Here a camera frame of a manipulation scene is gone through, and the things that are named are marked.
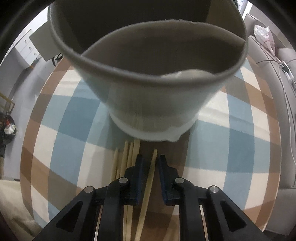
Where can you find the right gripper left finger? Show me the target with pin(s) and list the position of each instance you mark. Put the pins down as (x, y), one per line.
(97, 214)

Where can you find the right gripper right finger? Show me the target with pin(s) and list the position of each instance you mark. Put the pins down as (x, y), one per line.
(204, 213)

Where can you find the checkered tablecloth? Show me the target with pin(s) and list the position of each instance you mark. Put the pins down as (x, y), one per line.
(70, 141)

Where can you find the black bowl on floor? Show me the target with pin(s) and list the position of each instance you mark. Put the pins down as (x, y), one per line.
(8, 129)

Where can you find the grey sofa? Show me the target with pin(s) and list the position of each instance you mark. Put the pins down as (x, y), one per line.
(282, 88)

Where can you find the white power strip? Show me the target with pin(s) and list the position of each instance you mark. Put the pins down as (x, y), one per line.
(287, 71)

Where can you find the grey white utensil holder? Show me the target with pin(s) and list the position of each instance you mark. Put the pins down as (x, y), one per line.
(154, 64)

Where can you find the white drawer dresser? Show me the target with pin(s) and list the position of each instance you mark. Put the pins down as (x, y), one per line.
(21, 54)

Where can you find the beige cabinet near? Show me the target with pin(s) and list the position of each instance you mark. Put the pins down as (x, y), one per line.
(44, 43)

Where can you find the white plastic bag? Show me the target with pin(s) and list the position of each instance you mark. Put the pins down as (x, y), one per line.
(265, 37)

